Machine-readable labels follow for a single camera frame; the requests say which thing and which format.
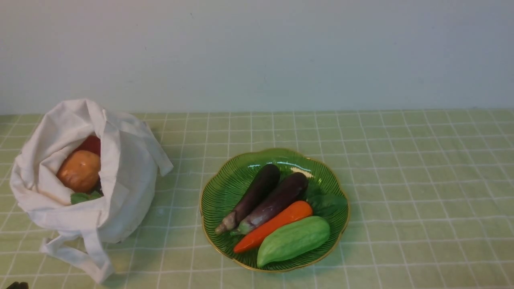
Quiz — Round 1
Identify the green leaf on plate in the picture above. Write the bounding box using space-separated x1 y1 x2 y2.
304 185 347 218

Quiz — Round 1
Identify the brown potato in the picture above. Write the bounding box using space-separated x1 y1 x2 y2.
56 150 101 194

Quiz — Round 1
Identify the light green ridged gourd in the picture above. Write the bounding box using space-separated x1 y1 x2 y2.
257 216 330 268

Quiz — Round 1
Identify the dark purple eggplant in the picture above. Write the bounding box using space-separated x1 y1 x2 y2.
230 172 308 236
214 163 280 235

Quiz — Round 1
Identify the left dark purple eggplant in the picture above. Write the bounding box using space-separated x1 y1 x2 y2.
214 163 280 235

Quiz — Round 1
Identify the black object at bottom edge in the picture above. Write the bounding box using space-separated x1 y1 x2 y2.
6 281 29 289

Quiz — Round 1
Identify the checkered green tablecloth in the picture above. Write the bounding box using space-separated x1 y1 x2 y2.
0 110 514 289

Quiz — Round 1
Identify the green leafy vegetable in bag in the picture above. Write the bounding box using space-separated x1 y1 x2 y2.
70 191 104 205

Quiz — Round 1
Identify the white cloth tote bag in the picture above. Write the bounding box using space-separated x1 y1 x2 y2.
10 99 173 283

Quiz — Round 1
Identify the right dark purple eggplant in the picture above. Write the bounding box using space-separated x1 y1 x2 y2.
230 172 308 236

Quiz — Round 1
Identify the orange carrot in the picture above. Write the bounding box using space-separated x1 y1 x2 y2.
233 201 313 254

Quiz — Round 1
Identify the green ribbed glass plate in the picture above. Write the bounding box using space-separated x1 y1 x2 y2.
200 148 351 273

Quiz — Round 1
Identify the red bell pepper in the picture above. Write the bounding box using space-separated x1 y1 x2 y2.
74 135 101 157

